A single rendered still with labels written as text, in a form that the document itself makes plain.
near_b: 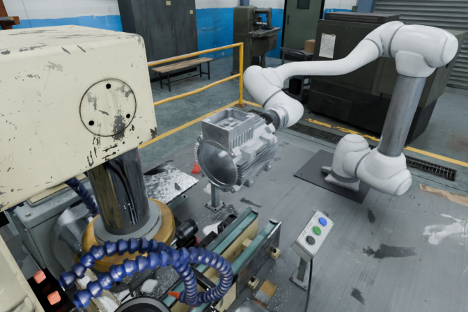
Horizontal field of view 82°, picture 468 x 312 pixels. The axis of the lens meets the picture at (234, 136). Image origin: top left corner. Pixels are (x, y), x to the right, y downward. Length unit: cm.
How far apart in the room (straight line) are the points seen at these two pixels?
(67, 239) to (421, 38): 135
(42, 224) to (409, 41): 142
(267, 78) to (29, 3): 489
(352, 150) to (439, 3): 576
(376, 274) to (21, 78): 123
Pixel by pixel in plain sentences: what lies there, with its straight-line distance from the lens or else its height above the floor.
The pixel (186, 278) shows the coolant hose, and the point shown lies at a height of 133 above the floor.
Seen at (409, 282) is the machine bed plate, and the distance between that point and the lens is 133.
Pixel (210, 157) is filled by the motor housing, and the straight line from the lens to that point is 88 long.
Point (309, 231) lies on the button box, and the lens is 97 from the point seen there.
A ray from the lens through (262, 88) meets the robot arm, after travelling 107.
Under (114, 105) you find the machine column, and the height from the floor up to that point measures 163.
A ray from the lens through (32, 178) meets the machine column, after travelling 37.
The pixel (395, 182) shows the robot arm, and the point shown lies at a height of 99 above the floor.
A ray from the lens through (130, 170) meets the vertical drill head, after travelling 50.
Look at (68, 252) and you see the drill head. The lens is 96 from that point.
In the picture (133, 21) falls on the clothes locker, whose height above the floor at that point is 124.
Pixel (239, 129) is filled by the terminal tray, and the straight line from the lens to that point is 74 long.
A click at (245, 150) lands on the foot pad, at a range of 75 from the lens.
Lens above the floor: 176
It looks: 28 degrees down
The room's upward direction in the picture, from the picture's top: straight up
